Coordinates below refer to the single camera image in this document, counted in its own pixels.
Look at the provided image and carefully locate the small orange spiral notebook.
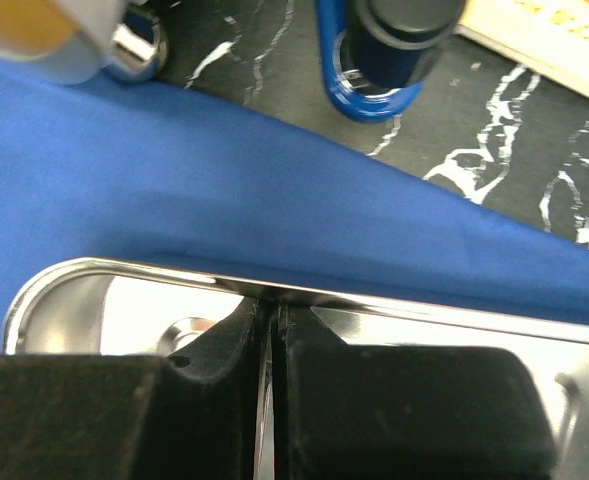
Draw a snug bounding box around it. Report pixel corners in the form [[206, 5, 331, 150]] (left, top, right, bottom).
[[457, 0, 589, 98]]

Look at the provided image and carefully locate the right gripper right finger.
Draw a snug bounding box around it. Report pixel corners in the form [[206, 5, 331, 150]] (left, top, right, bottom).
[[273, 307, 558, 479]]

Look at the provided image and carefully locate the blue black clip tool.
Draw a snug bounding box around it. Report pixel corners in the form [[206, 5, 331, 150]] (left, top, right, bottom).
[[316, 0, 466, 122]]

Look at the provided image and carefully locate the blue surgical cloth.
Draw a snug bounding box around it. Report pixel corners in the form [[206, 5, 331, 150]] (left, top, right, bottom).
[[0, 64, 589, 345]]

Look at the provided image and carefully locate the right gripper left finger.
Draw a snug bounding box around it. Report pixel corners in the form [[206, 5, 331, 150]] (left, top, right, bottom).
[[0, 299, 265, 479]]

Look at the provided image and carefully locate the steel instrument tray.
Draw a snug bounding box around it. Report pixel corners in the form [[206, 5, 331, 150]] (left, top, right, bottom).
[[2, 257, 589, 479]]

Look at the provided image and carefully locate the round three-drawer storage box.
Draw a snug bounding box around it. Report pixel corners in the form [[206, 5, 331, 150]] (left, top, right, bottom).
[[0, 1, 168, 84]]

